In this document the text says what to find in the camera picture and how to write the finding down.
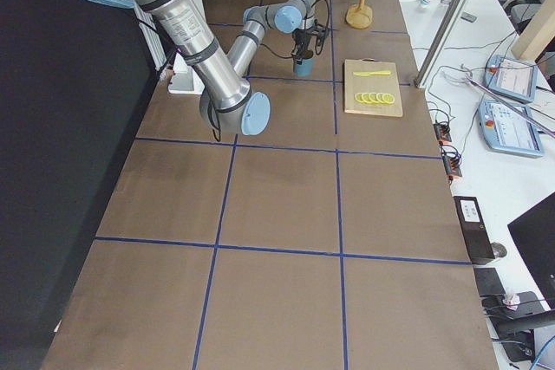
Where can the teach pendant tablet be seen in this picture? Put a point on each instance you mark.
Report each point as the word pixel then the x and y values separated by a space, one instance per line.
pixel 506 132
pixel 511 78

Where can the wooden cutting board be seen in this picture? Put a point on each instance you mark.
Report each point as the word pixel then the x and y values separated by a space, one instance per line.
pixel 374 84

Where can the orange black power strip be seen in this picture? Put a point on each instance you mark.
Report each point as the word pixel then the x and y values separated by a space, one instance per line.
pixel 442 132

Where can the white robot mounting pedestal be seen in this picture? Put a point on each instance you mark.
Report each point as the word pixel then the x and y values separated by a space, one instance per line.
pixel 184 80

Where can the far teach pendant tablet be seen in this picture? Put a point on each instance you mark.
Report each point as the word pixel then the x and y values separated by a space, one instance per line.
pixel 511 78

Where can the aluminium frame post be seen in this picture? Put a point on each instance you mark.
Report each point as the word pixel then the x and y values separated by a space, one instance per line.
pixel 451 17

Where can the yellow plastic knife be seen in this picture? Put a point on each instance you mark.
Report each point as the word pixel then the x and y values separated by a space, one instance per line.
pixel 371 73

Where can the wooden cup storage rack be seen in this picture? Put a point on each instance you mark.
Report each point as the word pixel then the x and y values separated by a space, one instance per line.
pixel 359 15

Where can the near teach pendant tablet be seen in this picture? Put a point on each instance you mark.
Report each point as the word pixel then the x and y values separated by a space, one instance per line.
pixel 506 132

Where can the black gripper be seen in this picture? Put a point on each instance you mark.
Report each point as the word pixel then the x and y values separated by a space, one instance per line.
pixel 301 38

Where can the lemon slice three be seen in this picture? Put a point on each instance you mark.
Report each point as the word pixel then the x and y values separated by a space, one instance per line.
pixel 373 98

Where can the black computer monitor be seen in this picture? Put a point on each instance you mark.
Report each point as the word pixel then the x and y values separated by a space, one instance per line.
pixel 533 235

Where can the dark blue mug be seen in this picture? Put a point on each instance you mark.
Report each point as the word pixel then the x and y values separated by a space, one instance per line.
pixel 304 70

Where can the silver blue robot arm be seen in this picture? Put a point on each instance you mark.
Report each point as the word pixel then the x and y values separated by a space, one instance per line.
pixel 228 103

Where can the lemon slice four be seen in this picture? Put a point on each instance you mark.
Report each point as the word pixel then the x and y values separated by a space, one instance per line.
pixel 379 98

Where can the black box with label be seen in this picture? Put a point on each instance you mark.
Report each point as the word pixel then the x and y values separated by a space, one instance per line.
pixel 473 229

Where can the lemon slice two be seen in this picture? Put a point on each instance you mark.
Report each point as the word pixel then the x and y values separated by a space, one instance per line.
pixel 366 98

